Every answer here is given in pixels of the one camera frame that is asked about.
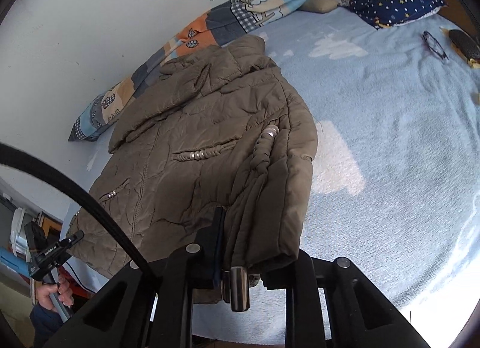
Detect person left hand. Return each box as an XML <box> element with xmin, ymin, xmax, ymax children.
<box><xmin>36</xmin><ymin>274</ymin><xmax>74</xmax><ymax>312</ymax></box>

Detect black cable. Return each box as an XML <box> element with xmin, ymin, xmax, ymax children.
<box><xmin>0</xmin><ymin>142</ymin><xmax>159</xmax><ymax>278</ymax></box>

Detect black patterned glasses case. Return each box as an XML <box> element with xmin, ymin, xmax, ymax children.
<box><xmin>448</xmin><ymin>29</ymin><xmax>480</xmax><ymax>62</ymax></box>

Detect patchwork rolled blanket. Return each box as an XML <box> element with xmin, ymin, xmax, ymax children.
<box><xmin>68</xmin><ymin>0</ymin><xmax>309</xmax><ymax>142</ymax></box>

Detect navy star pillow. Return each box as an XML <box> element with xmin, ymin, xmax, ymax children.
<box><xmin>348</xmin><ymin>0</ymin><xmax>447</xmax><ymax>29</ymax></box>

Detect purple frame eyeglasses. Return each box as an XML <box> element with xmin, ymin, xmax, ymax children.
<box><xmin>421</xmin><ymin>30</ymin><xmax>449</xmax><ymax>63</ymax></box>

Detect yellow orange floral cloth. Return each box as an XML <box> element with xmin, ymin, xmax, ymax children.
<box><xmin>438</xmin><ymin>25</ymin><xmax>480</xmax><ymax>105</ymax></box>

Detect beige small cushion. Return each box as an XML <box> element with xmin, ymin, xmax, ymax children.
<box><xmin>299</xmin><ymin>0</ymin><xmax>338</xmax><ymax>14</ymax></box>

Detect light blue cloud bedsheet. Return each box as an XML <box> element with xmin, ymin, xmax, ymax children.
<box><xmin>59</xmin><ymin>6</ymin><xmax>480</xmax><ymax>345</ymax></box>

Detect brown puffer jacket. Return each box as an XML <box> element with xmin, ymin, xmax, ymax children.
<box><xmin>89</xmin><ymin>35</ymin><xmax>317</xmax><ymax>275</ymax></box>

